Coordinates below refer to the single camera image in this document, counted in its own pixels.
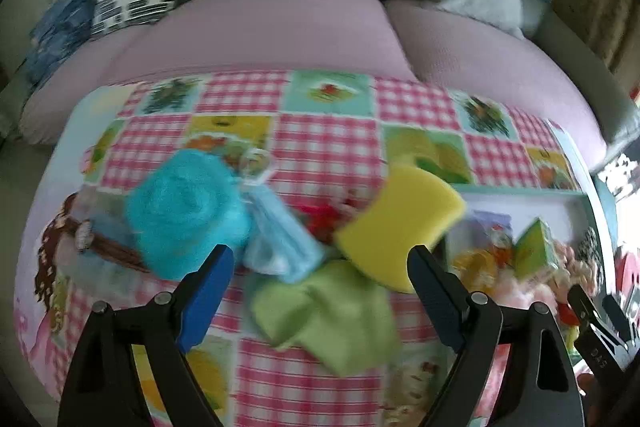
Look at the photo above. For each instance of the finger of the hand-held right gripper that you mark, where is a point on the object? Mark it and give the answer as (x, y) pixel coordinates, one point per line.
(616, 313)
(582, 307)

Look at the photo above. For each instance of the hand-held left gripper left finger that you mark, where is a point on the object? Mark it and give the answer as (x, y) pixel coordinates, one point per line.
(207, 302)

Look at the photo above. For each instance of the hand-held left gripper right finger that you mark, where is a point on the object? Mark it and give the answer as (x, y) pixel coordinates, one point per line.
(437, 302)

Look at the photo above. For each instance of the blue fluffy towel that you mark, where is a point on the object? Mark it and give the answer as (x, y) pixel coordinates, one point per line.
(185, 217)

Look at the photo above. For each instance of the yellow sponge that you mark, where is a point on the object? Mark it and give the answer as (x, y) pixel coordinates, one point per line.
(400, 217)

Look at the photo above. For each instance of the green cloth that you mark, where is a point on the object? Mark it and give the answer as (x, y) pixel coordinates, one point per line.
(330, 312)

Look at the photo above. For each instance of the clear plastic box brown label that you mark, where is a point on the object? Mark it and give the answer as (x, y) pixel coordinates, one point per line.
(107, 253)

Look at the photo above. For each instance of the red soft item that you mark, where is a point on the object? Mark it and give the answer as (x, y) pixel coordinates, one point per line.
(567, 312)
(322, 219)

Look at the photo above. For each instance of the pink floral cloth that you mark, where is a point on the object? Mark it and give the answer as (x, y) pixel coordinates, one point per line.
(572, 264)

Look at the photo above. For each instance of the green packet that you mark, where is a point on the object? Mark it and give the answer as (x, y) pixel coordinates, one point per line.
(537, 252)

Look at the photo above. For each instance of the light blue cloth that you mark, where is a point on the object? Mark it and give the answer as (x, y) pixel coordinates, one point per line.
(280, 242)

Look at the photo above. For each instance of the black white spotted cloth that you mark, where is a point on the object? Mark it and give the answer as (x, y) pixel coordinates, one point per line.
(620, 172)

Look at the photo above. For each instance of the printed checkered blanket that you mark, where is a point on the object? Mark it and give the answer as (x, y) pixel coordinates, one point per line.
(325, 147)

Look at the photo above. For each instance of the grey sofa with purple cover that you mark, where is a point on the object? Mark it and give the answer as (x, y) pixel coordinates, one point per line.
(275, 37)

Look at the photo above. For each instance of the blue cloth pile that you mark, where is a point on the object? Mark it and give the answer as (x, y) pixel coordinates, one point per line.
(60, 32)

